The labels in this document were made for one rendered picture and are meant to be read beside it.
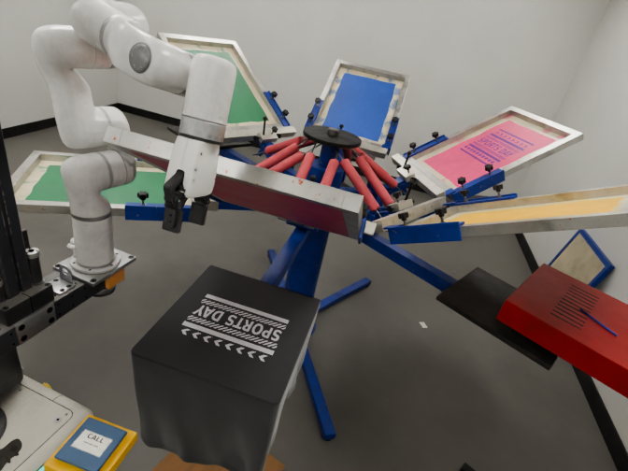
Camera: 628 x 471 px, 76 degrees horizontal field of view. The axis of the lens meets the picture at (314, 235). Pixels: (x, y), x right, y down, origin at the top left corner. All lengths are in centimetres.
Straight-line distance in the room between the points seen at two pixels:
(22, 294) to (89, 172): 32
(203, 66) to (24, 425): 165
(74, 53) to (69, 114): 14
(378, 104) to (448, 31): 236
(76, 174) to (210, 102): 50
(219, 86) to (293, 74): 490
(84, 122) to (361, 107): 227
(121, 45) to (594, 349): 151
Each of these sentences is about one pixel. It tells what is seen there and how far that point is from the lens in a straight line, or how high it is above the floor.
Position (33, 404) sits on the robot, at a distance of 210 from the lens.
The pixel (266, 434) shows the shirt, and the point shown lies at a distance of 126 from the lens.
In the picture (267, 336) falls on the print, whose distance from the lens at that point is 131.
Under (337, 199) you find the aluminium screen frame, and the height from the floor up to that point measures 154.
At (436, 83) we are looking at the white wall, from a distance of 536.
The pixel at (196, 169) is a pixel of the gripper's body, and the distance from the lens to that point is 70.
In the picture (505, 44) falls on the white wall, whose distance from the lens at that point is 540.
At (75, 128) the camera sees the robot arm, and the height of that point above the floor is 152.
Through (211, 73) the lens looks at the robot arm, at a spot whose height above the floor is 174.
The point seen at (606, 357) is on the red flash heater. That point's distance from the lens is 159.
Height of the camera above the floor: 186
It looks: 29 degrees down
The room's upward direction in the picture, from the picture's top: 12 degrees clockwise
